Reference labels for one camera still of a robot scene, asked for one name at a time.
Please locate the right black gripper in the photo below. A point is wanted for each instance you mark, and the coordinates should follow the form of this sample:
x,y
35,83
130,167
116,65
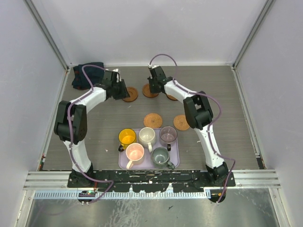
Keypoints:
x,y
152,91

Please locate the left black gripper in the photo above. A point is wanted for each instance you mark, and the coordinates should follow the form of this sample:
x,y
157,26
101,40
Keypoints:
x,y
123,93

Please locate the brown wooden coaster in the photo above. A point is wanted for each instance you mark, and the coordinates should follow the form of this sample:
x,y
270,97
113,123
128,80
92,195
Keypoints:
x,y
171,98
133,94
146,92

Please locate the woven rattan coaster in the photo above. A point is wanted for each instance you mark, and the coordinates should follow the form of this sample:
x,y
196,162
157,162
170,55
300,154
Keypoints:
x,y
180,123
153,120

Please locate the purple glass mug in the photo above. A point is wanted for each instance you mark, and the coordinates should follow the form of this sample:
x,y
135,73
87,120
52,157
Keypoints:
x,y
167,137

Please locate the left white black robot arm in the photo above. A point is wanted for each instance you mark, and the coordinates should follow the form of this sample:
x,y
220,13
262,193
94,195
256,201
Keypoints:
x,y
71,122

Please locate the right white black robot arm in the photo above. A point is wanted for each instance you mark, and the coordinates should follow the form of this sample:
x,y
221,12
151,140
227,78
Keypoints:
x,y
199,117

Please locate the dark blue folded cloth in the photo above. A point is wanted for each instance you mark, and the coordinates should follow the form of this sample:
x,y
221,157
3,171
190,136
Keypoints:
x,y
94,73

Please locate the yellow glass mug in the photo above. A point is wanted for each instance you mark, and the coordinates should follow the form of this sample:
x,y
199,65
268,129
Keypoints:
x,y
126,137

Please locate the white ceramic mug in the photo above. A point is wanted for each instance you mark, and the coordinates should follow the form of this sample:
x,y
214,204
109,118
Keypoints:
x,y
147,138

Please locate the pink ceramic mug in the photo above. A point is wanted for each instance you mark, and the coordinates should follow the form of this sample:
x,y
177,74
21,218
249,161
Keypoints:
x,y
135,154

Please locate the grey ceramic mug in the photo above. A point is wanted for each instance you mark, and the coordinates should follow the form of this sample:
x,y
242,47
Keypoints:
x,y
161,158

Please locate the lilac plastic tray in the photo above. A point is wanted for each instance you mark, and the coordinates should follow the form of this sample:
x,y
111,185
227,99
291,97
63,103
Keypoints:
x,y
147,162

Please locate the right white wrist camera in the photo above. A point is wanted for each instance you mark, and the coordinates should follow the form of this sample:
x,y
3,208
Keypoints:
x,y
151,66

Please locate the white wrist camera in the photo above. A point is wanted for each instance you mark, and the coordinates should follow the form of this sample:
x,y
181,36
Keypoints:
x,y
151,66
117,74

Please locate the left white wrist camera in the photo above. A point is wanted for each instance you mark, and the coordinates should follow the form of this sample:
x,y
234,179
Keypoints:
x,y
117,74

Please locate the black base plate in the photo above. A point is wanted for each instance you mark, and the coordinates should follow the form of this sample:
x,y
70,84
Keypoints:
x,y
145,180

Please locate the aluminium front rail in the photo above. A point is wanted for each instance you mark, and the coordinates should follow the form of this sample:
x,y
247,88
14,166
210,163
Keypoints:
x,y
239,179

